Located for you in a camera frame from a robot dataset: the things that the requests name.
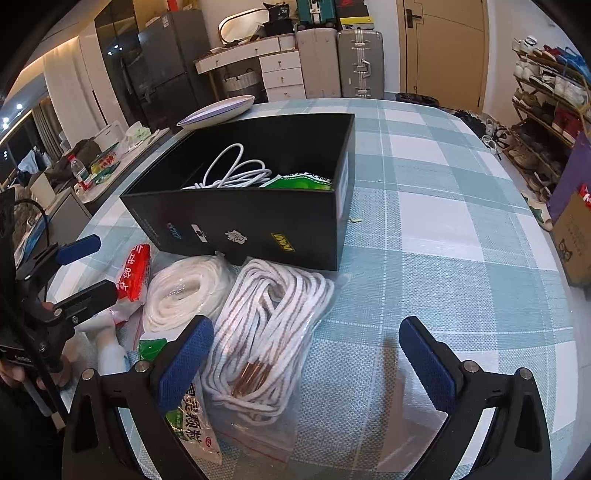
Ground white cable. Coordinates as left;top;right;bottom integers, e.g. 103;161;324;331
181;143;273;190

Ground oval mirror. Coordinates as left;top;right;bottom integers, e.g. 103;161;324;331
218;7;271;46

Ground grey white laundry basket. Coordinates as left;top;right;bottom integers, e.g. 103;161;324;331
222;69;259;97

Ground green snack packet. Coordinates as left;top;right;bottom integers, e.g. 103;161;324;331
139;338;222;469

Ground white plush toy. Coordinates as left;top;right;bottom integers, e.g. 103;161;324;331
76;314;130;377

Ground teal suitcase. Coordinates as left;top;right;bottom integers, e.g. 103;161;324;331
295;0;338;26

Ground green white slipper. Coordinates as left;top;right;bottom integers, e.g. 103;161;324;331
522;191;555;232

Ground silver suitcase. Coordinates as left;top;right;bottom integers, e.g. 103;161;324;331
337;28;385;99

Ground dark glass wardrobe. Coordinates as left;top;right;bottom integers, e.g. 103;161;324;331
92;0;141;123

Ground person's left hand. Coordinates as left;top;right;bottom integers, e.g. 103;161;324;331
0;358;72;391

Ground black cable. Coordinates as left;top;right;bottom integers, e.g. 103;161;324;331
14;198;51;259

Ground bagged striped white rope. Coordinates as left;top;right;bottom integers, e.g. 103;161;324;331
201;258;352;462

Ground white vanity desk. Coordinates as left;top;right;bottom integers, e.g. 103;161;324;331
194;34;306;103

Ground black cardboard box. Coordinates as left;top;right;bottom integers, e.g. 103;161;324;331
119;112;356;272

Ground white green plastic bag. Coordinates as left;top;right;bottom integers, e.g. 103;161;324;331
121;121;155;151

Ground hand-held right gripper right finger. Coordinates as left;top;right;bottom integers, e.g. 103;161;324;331
398;315;552;480

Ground black lined waste bin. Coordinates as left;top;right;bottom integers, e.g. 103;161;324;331
396;92;441;107

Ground wooden door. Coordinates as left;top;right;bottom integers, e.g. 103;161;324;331
399;0;489;114

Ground white purple shallow bowl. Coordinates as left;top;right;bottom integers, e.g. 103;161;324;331
177;95;256;130

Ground brown cardboard box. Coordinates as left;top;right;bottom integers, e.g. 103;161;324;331
551;191;591;287

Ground wooden shoe rack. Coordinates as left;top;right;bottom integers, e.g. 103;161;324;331
501;46;591;204

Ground black bag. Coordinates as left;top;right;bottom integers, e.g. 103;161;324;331
263;2;296;35

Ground rows of assorted shoes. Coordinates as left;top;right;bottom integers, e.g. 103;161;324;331
503;37;591;199

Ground clear bottle red label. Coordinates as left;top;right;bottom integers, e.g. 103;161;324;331
67;154;94;191

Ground red white packet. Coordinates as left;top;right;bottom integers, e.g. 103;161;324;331
108;244;152;324

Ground scattered loose shoes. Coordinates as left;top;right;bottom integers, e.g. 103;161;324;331
455;110;513;158

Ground bagged white rope coil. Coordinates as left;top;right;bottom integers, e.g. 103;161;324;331
141;253;241;334

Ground black red shoe box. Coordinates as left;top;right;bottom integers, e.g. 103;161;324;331
335;0;369;19

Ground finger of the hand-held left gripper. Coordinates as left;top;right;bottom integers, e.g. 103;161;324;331
14;234;102;296
39;280;118;333

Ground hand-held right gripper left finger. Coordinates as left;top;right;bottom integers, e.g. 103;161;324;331
62;315;215;480

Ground grey refrigerator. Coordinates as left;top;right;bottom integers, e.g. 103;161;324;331
137;8;220;127

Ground beige suitcase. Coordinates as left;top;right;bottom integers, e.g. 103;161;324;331
295;28;340;99

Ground purple rolled mat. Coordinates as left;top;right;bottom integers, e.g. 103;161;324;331
547;131;591;222

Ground grey coffee table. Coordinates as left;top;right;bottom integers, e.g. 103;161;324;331
28;129;171;222

